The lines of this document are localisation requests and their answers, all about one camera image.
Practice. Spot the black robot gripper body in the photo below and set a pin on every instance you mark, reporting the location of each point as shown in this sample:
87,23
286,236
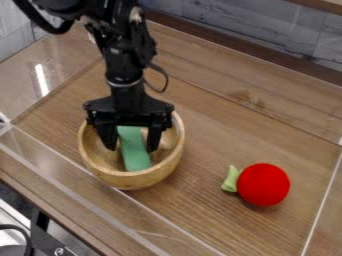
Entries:
130,107

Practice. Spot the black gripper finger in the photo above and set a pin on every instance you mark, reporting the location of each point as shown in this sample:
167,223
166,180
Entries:
107,132
154,136

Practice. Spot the green rectangular block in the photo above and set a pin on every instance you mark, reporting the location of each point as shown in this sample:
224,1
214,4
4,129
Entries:
132,148

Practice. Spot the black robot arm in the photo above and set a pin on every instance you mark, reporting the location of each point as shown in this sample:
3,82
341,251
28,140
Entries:
118,26

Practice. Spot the brown wooden bowl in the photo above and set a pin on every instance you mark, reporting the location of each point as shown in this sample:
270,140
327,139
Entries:
106,165

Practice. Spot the green plush leaf piece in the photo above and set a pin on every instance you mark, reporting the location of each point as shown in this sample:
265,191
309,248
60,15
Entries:
228,184

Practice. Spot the red plush ball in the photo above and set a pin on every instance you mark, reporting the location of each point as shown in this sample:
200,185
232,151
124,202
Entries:
263,184

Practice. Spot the black table leg bracket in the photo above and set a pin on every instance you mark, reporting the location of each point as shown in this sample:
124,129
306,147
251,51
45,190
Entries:
40,243

